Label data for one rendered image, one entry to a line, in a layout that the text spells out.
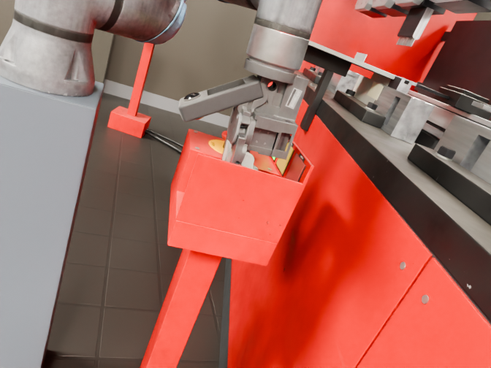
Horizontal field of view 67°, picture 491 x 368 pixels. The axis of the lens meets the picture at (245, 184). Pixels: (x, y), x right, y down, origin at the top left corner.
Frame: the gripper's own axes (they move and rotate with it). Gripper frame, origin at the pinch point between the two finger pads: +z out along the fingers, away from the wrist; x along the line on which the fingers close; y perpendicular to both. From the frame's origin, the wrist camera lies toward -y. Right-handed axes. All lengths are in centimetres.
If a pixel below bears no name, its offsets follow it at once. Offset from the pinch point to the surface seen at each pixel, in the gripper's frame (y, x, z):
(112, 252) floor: -19, 77, 73
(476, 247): 20.3, -24.9, -11.4
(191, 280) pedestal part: -0.2, 1.9, 19.2
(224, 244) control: 1.7, -5.1, 5.8
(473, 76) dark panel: 105, 85, -29
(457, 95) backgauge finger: 65, 40, -22
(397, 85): 44, 36, -20
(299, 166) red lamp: 10.0, -2.3, -7.6
